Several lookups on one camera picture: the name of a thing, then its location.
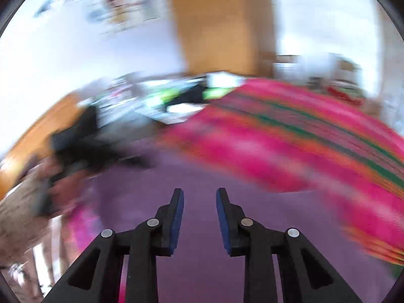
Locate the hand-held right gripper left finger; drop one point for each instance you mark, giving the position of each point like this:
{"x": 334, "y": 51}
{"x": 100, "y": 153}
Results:
{"x": 178, "y": 224}

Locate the cardboard box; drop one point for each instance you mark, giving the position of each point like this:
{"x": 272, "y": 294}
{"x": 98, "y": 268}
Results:
{"x": 347, "y": 64}

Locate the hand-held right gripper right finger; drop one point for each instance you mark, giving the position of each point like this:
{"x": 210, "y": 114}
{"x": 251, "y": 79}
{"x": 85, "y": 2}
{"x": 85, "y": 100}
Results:
{"x": 222, "y": 227}

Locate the wooden wardrobe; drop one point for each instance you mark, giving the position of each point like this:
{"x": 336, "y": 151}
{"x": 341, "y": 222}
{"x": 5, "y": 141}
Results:
{"x": 221, "y": 22}

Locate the plaid bed sheet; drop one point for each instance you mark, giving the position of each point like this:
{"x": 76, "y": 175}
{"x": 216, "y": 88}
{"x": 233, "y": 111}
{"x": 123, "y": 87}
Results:
{"x": 284, "y": 139}

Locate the cartoon wall sticker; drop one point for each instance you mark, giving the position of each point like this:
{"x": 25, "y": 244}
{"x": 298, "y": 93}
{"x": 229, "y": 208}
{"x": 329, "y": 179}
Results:
{"x": 120, "y": 6}

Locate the purple fleece pants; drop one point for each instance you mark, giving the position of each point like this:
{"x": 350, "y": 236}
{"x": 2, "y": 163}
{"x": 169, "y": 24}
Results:
{"x": 202, "y": 176}

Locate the white box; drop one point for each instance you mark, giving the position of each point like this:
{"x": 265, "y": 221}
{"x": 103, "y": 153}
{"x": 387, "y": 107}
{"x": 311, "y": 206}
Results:
{"x": 287, "y": 68}

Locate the green white packet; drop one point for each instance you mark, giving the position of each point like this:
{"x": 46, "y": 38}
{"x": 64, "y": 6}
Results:
{"x": 217, "y": 93}

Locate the red patterned box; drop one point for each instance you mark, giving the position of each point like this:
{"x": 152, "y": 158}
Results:
{"x": 344, "y": 94}

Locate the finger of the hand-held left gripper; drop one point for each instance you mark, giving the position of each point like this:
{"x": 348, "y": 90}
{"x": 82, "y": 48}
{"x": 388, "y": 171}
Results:
{"x": 126, "y": 162}

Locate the person's left hand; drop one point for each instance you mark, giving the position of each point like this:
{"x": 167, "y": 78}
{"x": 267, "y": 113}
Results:
{"x": 68, "y": 191}

